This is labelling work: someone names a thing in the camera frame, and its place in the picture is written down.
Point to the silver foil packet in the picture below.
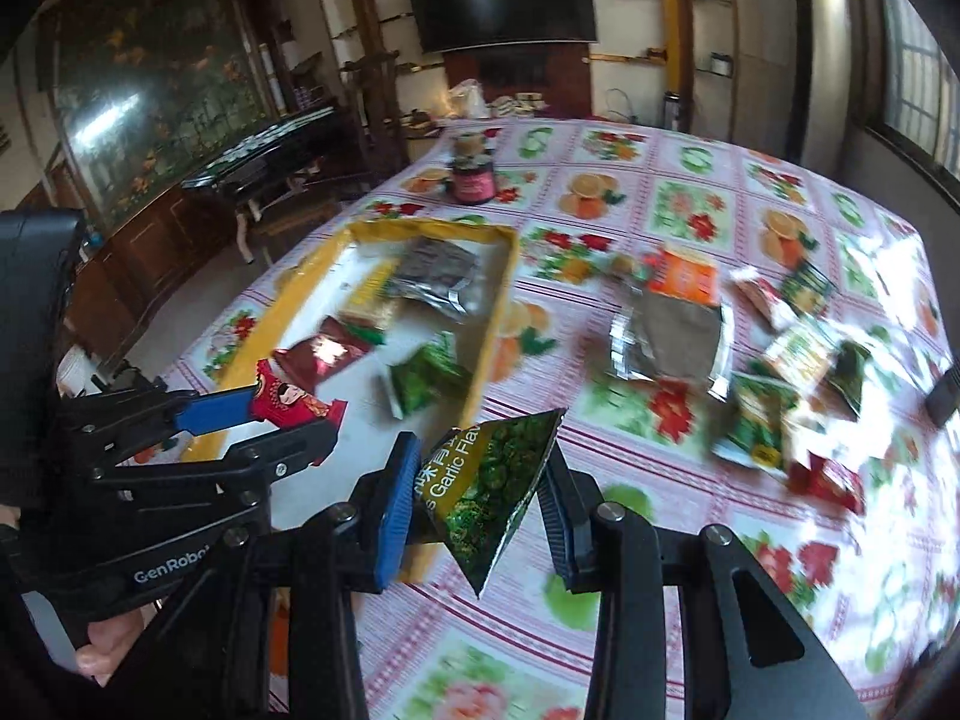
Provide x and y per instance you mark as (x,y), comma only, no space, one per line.
(672,341)

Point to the green garlic peas packet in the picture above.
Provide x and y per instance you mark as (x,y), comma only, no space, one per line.
(477,486)

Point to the framed landscape painting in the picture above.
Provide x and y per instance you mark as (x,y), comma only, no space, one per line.
(145,91)

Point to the small dark green packet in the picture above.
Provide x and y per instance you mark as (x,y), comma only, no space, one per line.
(807,289)

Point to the black television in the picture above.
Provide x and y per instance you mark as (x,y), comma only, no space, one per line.
(450,25)

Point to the dark red packet in tray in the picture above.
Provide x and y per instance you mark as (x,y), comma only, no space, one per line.
(330,349)

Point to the green packet in tray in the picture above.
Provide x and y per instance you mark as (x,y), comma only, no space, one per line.
(432,371)

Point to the yellow cracker packet green ends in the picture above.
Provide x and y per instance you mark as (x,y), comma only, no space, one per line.
(802,354)

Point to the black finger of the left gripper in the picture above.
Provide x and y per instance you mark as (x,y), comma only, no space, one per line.
(256,463)

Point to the silver packet in tray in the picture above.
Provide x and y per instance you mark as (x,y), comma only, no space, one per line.
(438,273)

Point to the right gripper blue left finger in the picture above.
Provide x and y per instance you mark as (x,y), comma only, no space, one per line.
(384,501)

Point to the silver standing air conditioner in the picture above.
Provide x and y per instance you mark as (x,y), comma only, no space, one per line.
(823,52)

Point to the person's left hand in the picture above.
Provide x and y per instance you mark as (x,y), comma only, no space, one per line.
(108,642)

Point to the cracker packet in tray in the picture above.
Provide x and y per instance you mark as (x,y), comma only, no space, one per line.
(370,312)

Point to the red candy packet with girl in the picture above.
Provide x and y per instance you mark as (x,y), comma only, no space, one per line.
(284,404)

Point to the small red white packet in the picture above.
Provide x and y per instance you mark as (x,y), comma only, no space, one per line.
(761,293)

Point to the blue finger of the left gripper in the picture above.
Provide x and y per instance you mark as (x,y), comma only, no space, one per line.
(210,413)

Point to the floral fruit tablecloth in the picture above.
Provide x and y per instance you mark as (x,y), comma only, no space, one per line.
(877,589)

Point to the orange cracker packet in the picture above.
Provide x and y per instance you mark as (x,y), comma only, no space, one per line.
(685,274)

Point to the yellow rimmed white tray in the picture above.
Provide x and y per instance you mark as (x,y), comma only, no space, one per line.
(317,290)

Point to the red snack packet with lady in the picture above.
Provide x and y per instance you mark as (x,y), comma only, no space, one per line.
(828,480)

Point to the black piano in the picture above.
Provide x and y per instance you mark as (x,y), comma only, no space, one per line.
(315,148)

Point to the black flashlight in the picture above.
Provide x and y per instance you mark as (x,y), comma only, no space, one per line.
(944,398)

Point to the dark red jar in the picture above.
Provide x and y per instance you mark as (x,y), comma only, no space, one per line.
(472,180)

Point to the green yellow snack packet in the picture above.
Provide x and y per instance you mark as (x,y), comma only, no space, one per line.
(751,433)

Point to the dark green crumpled packet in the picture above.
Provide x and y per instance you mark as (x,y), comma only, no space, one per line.
(849,373)

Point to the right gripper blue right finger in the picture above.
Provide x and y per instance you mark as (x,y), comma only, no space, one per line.
(567,499)

